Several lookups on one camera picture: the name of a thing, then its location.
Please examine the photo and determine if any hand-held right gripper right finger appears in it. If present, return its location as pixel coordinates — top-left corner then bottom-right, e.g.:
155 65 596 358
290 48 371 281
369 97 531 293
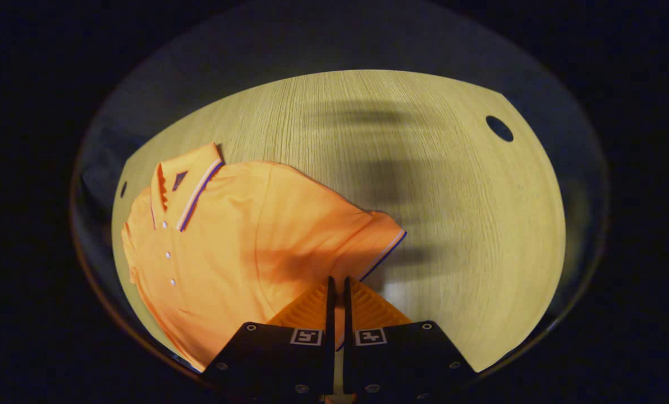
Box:
343 276 478 399

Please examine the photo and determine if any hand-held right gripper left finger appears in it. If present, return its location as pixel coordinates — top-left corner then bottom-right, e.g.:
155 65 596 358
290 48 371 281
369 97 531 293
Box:
203 276 336 396

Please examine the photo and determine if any orange T-shirt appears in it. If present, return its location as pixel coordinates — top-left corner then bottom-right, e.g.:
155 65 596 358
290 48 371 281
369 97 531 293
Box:
121 141 408 374

